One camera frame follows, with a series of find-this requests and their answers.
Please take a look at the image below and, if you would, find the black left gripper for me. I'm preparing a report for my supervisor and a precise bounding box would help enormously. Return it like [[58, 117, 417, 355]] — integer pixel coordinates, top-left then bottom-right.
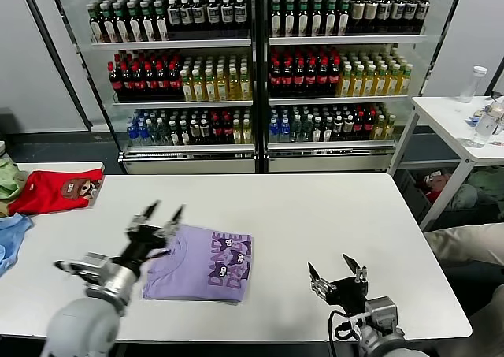
[[121, 199, 187, 272]]

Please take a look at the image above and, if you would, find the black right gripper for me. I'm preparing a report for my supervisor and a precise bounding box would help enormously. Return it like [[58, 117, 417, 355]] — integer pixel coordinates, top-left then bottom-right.
[[306, 253, 370, 315]]

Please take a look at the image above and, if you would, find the purple t-shirt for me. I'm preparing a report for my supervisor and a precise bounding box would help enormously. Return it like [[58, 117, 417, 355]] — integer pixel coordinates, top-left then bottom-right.
[[141, 225, 253, 306]]

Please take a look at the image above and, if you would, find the glass drink display cabinet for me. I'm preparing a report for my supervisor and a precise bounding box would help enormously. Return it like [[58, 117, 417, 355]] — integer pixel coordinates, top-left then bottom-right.
[[261, 0, 468, 173], [47, 0, 262, 175]]

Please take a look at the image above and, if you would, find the black storage crate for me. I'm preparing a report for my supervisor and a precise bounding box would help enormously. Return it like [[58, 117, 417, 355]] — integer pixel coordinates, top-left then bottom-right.
[[393, 167, 504, 225]]

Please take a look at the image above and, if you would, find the small white table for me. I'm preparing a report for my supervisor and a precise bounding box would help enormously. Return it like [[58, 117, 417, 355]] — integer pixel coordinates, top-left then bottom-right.
[[14, 162, 105, 177]]

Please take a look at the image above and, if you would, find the red t-shirt bear print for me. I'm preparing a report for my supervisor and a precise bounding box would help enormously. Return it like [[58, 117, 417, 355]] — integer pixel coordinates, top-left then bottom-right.
[[7, 169, 106, 215]]

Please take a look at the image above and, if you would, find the red plush garment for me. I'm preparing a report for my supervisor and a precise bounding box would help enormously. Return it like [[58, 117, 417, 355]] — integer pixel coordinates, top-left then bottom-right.
[[423, 169, 454, 203]]

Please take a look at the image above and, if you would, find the beige trousered leg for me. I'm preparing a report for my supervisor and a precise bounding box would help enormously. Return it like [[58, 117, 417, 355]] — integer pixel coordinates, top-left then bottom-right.
[[423, 222, 504, 270], [462, 281, 504, 357]]

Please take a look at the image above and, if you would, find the light blue garment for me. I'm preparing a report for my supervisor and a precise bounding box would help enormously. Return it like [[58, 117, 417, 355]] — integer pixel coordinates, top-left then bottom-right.
[[0, 213, 35, 276]]

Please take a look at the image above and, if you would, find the grey teal cloth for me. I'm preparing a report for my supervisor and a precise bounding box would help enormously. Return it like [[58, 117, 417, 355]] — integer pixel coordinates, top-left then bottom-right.
[[450, 183, 480, 212]]

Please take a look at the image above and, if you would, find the tan garment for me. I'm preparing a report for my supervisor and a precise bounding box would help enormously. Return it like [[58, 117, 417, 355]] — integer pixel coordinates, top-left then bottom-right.
[[0, 198, 18, 218]]

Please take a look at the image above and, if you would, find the light green t-shirt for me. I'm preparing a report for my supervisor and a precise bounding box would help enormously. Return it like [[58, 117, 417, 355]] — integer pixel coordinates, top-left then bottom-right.
[[0, 158, 28, 200]]

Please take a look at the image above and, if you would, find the sage green cloth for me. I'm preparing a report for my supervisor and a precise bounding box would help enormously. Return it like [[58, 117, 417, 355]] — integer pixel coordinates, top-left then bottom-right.
[[468, 166, 504, 206]]

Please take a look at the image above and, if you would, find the white side table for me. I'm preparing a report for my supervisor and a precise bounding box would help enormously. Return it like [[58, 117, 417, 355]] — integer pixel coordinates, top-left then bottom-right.
[[387, 95, 504, 232]]

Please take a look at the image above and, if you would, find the green cap tea bottle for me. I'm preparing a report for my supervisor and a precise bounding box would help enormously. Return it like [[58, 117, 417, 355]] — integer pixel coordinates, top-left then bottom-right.
[[141, 0, 157, 42], [128, 1, 144, 43], [337, 0, 351, 37], [102, 2, 118, 43], [272, 0, 285, 39], [284, 0, 298, 39], [324, 0, 338, 38], [88, 3, 105, 44], [115, 2, 131, 43], [310, 0, 324, 38], [297, 0, 311, 38], [154, 0, 169, 42]]

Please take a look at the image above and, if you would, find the white cap dark drink bottle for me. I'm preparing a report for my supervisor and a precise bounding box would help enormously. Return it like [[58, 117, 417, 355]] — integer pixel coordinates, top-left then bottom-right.
[[207, 0, 221, 35], [417, 0, 432, 34], [405, 0, 420, 34], [168, 0, 182, 37], [193, 0, 208, 36], [234, 0, 248, 35], [391, 0, 406, 35], [379, 0, 393, 35], [220, 0, 235, 35], [180, 0, 195, 36]]

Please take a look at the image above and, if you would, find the clear bottle grey lid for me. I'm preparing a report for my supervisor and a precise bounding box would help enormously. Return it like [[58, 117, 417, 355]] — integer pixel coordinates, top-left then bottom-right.
[[467, 103, 504, 149]]

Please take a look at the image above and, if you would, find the clear bottle white cap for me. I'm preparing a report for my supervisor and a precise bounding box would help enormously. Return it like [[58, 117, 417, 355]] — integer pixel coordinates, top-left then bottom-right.
[[459, 65, 489, 104]]

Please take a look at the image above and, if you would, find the beige label dark bottle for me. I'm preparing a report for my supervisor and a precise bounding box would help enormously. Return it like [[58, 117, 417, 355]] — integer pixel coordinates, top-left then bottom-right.
[[364, 0, 379, 35], [350, 0, 365, 35]]

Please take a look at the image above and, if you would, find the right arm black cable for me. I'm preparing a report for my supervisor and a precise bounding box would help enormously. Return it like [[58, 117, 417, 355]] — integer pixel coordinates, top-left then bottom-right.
[[328, 309, 365, 357]]

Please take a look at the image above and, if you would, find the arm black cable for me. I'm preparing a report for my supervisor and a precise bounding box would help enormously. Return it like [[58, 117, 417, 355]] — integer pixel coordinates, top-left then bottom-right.
[[54, 259, 86, 281], [328, 309, 365, 357]]

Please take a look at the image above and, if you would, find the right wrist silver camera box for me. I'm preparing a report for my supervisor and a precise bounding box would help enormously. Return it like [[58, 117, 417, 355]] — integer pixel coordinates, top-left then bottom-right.
[[364, 296, 399, 333]]

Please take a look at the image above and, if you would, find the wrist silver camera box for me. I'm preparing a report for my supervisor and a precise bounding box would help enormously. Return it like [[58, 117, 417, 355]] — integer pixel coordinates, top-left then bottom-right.
[[80, 253, 109, 285], [364, 296, 399, 333]]

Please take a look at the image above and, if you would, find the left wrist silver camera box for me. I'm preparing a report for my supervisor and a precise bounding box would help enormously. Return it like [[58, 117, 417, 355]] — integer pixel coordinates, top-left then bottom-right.
[[80, 253, 109, 285]]

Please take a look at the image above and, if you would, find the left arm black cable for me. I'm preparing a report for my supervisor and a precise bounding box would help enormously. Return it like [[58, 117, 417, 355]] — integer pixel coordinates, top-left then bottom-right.
[[54, 259, 86, 281]]

